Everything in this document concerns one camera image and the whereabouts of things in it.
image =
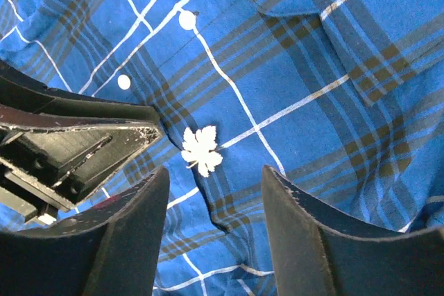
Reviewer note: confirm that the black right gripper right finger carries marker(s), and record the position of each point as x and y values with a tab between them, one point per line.
318	250

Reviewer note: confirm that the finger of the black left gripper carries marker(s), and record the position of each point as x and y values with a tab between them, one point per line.
59	148

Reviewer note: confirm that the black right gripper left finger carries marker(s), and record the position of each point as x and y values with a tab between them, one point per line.
110	249

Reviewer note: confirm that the silver maple leaf brooch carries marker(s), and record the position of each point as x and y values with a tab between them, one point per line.
199	149

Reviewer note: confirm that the blue plaid shirt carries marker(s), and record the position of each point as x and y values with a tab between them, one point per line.
343	97

